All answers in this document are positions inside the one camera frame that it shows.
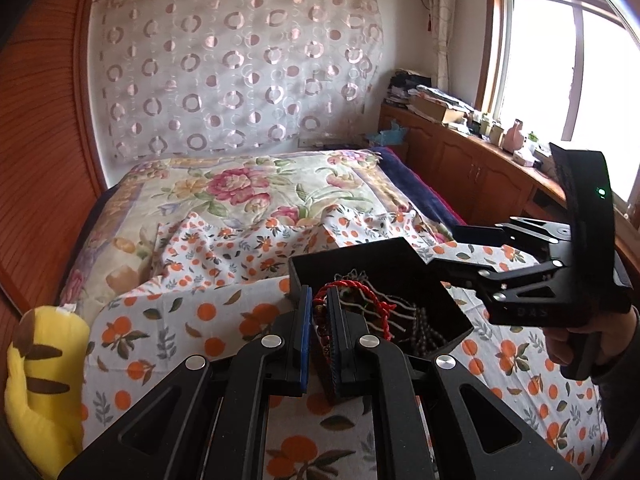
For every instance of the wood framed window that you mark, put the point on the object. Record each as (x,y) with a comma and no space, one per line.
(540,60)

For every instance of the cardboard box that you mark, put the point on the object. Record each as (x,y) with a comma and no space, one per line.
(432,109)

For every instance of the dark blue blanket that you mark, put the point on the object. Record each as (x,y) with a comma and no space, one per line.
(415,185)

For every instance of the pile of papers and clothes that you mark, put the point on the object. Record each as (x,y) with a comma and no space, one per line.
(430,91)

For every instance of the beige window curtain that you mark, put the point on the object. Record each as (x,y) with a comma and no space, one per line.
(440,25)

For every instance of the black square box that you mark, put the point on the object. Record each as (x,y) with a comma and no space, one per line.
(380,260)

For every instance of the white tissue box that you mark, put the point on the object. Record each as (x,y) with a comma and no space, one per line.
(527,158)

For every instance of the teal plastic bag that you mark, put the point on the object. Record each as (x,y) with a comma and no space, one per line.
(387,135)

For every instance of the long wooden cabinet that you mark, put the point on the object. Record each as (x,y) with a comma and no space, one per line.
(465,170)

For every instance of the red hanging tassel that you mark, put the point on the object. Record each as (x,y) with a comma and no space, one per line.
(430,24)

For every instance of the pink figurine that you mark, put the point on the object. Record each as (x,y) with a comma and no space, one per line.
(514,136)

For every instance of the yellow plush toy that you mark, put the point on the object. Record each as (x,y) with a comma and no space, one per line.
(40,390)

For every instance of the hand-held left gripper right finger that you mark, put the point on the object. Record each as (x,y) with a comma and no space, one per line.
(334,345)

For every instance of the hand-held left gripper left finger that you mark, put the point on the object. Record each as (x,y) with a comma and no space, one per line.
(301,342)

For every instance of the floral blanket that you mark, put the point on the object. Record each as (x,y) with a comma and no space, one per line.
(240,185)

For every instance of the person's right hand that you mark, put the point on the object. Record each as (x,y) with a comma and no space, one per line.
(555,345)

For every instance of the person's right forearm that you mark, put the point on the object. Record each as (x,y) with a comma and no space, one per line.
(620,405)

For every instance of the circle pattern sheer curtain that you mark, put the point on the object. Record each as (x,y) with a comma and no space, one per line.
(240,70)

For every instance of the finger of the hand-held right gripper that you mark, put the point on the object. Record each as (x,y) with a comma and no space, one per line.
(480,235)
(460,272)

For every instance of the orange fruit print cloth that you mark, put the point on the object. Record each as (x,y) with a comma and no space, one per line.
(210,260)

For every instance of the brown slatted wooden wardrobe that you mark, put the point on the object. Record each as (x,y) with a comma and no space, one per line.
(45,160)

